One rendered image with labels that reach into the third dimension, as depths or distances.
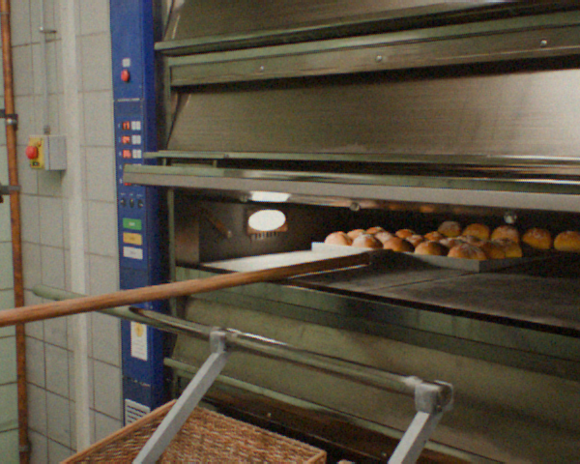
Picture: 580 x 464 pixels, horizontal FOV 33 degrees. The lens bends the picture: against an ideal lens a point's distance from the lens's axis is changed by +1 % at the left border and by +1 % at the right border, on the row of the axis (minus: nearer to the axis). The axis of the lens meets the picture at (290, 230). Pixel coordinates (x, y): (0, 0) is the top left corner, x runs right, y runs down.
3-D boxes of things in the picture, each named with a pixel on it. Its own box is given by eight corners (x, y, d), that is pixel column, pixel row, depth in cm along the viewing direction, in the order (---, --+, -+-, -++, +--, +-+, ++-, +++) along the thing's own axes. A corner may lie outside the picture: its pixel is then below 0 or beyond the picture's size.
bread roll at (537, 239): (515, 246, 275) (516, 227, 274) (529, 245, 279) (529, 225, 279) (548, 249, 267) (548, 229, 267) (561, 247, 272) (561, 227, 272)
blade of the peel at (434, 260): (478, 272, 229) (478, 260, 228) (311, 252, 268) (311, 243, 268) (561, 255, 254) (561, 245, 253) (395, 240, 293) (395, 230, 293)
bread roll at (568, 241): (548, 250, 266) (548, 230, 266) (561, 247, 271) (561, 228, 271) (581, 253, 259) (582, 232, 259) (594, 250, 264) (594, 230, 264)
